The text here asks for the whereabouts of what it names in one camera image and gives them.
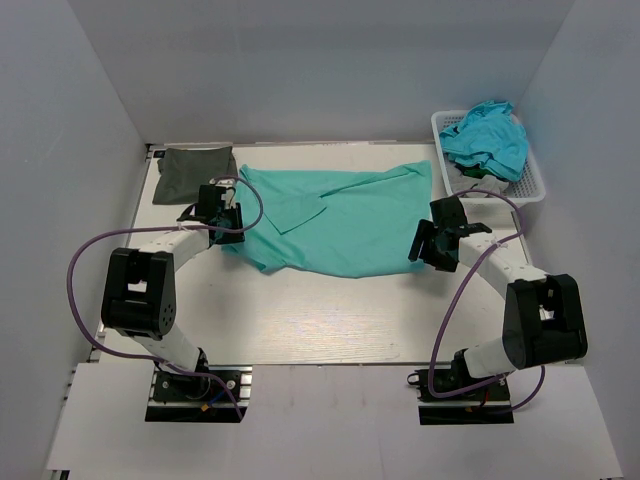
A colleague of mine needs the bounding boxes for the folded dark grey t-shirt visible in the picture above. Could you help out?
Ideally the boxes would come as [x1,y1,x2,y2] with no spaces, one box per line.
[152,146,237,205]

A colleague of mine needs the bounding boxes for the grey white cloth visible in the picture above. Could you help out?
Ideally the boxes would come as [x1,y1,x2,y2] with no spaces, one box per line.
[445,162,510,194]

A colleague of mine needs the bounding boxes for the dark green cloth in basket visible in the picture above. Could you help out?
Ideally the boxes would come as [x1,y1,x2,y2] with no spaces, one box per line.
[462,169,487,179]

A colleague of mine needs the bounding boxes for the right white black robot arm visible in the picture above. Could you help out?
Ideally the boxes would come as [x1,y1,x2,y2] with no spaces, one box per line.
[409,196,588,399]

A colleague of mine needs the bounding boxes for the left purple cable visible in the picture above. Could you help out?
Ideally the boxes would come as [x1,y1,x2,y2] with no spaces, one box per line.
[67,174,265,421]

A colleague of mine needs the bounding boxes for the teal green t-shirt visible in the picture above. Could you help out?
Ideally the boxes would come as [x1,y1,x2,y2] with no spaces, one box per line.
[222,161,432,278]

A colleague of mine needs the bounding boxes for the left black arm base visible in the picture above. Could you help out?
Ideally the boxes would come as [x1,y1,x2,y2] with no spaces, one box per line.
[145,366,253,424]

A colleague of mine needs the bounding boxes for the light blue t-shirt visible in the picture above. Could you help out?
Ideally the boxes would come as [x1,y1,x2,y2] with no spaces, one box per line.
[439,100,529,182]

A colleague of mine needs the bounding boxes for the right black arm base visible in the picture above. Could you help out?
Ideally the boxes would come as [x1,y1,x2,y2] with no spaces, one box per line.
[407,369,514,426]

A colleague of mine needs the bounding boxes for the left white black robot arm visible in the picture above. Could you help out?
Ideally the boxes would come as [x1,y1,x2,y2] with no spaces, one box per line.
[101,180,244,399]

